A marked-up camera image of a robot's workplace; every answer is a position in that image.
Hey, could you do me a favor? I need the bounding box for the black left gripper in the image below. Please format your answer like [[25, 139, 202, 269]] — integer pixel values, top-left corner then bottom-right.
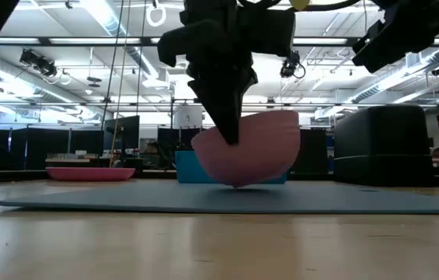
[[156, 0, 296, 145]]

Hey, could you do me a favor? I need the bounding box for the pink ribbed bowl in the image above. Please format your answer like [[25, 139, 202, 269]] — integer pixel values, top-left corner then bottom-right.
[[190, 110, 301, 188]]

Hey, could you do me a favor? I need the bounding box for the pink plate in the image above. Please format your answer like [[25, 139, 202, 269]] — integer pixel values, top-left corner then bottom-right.
[[46, 166, 137, 183]]

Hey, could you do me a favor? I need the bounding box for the white air vent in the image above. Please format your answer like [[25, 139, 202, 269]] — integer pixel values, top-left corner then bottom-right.
[[405, 52, 423, 70]]

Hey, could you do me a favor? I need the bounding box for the blue plastic tray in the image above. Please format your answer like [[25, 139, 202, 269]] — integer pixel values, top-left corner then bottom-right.
[[175, 150, 288, 184]]

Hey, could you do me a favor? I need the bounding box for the yellow tag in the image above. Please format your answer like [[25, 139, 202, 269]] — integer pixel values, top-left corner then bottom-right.
[[288, 0, 312, 12]]

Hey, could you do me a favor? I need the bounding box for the black toaster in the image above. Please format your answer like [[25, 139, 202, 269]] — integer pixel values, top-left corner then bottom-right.
[[333, 103, 434, 187]]

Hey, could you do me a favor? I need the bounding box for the black overhead beam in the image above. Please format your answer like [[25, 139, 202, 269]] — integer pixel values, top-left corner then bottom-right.
[[0, 36, 439, 47]]

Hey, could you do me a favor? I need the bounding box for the black cabinet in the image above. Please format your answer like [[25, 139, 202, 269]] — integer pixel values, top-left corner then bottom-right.
[[298, 128, 329, 180]]

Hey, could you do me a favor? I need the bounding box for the black computer monitor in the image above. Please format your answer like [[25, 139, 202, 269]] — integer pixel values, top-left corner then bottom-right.
[[103, 115, 141, 152]]

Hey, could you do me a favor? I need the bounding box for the blue-grey placemat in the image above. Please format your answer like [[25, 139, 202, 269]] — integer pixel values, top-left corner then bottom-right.
[[0, 180, 439, 215]]

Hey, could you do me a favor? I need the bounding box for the wooden bench top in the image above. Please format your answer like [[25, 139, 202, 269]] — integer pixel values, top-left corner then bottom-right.
[[44, 157, 92, 164]]

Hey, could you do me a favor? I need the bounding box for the dark office partition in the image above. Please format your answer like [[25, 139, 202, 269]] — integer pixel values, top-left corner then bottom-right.
[[0, 124, 106, 171]]

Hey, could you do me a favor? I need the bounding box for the silver ventilation duct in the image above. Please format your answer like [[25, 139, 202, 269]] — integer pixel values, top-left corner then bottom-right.
[[78, 0, 162, 79], [349, 58, 439, 104]]

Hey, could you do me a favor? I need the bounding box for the black ceiling camera with cable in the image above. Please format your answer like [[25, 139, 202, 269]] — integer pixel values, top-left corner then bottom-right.
[[280, 50, 306, 79]]

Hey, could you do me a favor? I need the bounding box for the white hanging ring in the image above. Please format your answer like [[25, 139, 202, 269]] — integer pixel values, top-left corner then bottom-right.
[[145, 0, 168, 28]]

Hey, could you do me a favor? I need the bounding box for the yellow hanging rope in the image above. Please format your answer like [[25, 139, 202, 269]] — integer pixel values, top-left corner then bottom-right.
[[109, 0, 132, 166]]

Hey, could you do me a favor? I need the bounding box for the black ceiling camera cluster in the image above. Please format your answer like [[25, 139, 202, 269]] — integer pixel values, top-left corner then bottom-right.
[[19, 48, 57, 78]]

